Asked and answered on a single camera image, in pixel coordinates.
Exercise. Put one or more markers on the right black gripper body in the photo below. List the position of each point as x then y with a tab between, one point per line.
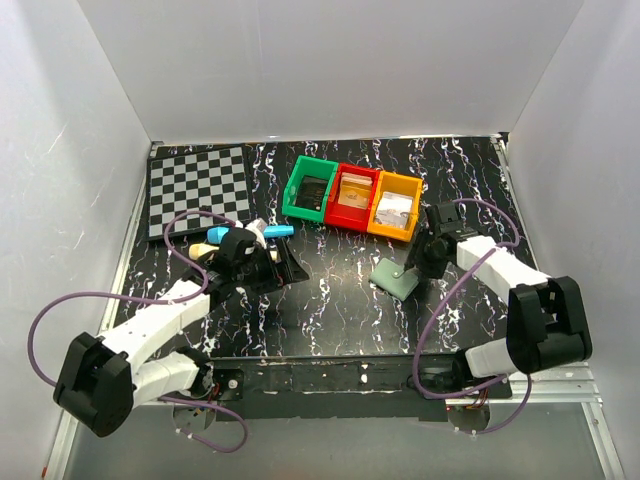
417	252

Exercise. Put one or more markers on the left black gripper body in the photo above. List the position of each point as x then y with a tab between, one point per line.
273	267

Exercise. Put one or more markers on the green card holder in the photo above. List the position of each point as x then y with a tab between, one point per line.
381	277

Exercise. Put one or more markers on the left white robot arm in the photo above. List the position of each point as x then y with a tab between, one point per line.
104	378

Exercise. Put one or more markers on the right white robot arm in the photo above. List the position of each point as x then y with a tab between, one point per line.
547	325

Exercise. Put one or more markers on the white card in yellow bin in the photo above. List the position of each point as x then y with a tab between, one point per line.
393	210

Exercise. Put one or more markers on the black card in green bin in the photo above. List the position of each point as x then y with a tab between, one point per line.
310	193

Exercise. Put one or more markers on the orange card in red bin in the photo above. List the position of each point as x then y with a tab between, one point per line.
354	190

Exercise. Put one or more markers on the blue plastic crayon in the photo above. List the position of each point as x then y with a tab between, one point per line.
216	234

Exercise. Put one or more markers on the cream plastic crayon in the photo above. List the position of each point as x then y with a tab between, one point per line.
200	251

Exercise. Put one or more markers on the yellow plastic bin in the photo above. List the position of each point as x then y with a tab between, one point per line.
401	184

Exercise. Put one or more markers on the green plastic bin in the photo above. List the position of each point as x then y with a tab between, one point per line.
310	166

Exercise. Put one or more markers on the checkered chessboard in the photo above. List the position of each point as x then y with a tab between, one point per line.
185	181

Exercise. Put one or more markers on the red plastic bin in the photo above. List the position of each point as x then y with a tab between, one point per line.
347	217

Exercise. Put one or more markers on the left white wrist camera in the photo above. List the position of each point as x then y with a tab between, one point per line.
258	227

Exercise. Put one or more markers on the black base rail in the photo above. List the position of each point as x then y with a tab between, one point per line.
323	387

